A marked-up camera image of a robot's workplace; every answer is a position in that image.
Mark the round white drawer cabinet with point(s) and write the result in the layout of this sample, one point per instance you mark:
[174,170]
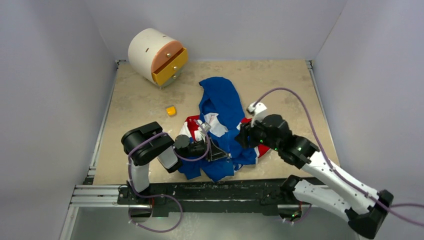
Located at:
[157,57]

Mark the blue white red jacket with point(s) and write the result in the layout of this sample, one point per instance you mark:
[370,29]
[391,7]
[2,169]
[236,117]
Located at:
[220,107]

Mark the small yellow grey block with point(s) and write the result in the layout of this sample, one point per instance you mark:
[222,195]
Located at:
[171,110]

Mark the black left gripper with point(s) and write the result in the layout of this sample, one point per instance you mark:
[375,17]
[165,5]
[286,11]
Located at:
[214,153]

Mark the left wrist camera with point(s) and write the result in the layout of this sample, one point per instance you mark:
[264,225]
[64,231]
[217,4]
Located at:
[204,127]

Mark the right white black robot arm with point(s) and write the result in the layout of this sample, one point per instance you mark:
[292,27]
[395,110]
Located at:
[361,206]

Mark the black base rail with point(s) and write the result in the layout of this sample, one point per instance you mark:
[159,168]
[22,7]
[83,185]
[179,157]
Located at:
[262,196]

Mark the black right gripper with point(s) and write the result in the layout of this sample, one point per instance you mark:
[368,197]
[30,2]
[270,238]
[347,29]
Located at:
[246,131]

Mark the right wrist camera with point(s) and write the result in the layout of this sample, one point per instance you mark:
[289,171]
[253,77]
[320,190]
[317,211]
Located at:
[258,111]

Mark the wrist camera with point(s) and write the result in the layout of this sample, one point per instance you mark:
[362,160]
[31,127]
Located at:
[204,127]
[258,111]

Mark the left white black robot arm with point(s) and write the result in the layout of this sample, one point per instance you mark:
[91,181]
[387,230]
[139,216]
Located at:
[149,142]

